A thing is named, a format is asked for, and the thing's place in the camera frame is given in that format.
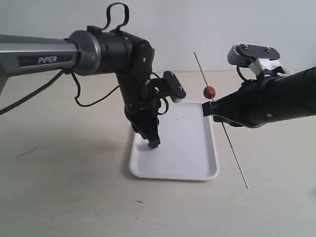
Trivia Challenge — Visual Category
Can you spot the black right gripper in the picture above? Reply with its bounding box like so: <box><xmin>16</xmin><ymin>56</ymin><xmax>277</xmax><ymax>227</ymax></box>
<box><xmin>202</xmin><ymin>79</ymin><xmax>296</xmax><ymax>128</ymax></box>

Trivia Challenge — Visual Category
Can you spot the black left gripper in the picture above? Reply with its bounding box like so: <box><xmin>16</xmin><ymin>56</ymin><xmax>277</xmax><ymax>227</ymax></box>
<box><xmin>124</xmin><ymin>91</ymin><xmax>161</xmax><ymax>147</ymax></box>

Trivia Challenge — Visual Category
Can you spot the thin metal skewer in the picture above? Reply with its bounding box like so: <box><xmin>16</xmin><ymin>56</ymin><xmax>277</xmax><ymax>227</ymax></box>
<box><xmin>194</xmin><ymin>51</ymin><xmax>249</xmax><ymax>189</ymax></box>

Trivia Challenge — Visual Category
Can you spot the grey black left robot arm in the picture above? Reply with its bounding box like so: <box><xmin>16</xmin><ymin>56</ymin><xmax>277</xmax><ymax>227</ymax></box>
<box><xmin>0</xmin><ymin>28</ymin><xmax>160</xmax><ymax>148</ymax></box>

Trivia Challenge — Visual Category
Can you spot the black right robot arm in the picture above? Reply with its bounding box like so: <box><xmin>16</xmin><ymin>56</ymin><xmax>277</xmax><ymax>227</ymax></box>
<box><xmin>202</xmin><ymin>68</ymin><xmax>316</xmax><ymax>128</ymax></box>

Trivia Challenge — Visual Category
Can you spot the white rectangular plastic tray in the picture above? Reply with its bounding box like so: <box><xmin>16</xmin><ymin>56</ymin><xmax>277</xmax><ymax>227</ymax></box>
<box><xmin>129</xmin><ymin>101</ymin><xmax>219</xmax><ymax>181</ymax></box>

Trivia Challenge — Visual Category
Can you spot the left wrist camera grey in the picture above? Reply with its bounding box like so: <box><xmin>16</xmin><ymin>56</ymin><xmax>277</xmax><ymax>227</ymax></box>
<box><xmin>163</xmin><ymin>71</ymin><xmax>187</xmax><ymax>103</ymax></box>

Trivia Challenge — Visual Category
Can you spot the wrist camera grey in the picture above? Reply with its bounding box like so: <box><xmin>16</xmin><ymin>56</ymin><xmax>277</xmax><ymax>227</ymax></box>
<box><xmin>163</xmin><ymin>71</ymin><xmax>187</xmax><ymax>103</ymax></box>
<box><xmin>227</xmin><ymin>44</ymin><xmax>280</xmax><ymax>68</ymax></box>

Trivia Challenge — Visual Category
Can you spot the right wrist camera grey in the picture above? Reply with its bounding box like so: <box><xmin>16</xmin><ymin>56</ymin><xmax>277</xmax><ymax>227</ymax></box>
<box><xmin>227</xmin><ymin>44</ymin><xmax>280</xmax><ymax>68</ymax></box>

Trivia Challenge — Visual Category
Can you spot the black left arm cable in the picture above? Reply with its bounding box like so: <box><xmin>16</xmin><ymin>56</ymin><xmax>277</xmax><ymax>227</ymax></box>
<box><xmin>0</xmin><ymin>2</ymin><xmax>171</xmax><ymax>117</ymax></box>

